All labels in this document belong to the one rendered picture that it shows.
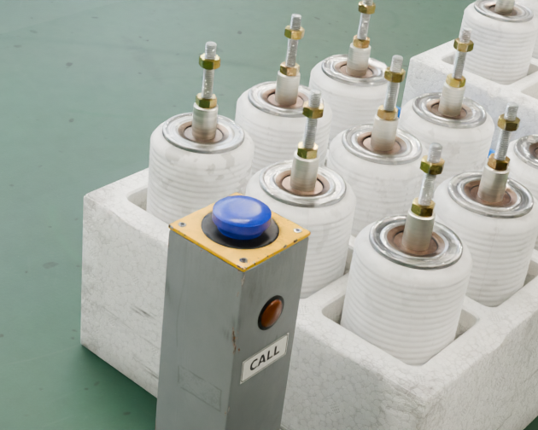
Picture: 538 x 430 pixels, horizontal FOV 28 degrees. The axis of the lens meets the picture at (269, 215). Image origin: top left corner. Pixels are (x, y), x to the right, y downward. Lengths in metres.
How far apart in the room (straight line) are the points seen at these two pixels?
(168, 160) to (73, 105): 0.65
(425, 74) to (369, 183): 0.45
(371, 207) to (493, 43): 0.45
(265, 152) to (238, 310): 0.36
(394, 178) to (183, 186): 0.19
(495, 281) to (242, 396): 0.28
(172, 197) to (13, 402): 0.25
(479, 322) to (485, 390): 0.06
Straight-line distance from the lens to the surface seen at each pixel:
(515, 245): 0.94
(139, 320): 1.02
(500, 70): 1.39
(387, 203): 0.99
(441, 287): 0.84
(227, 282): 0.71
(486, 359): 0.90
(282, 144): 1.04
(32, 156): 1.45
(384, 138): 0.99
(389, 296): 0.84
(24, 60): 1.73
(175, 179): 0.96
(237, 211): 0.72
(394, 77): 0.97
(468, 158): 1.08
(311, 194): 0.90
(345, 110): 1.12
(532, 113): 1.33
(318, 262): 0.91
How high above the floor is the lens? 0.70
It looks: 31 degrees down
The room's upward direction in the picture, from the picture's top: 7 degrees clockwise
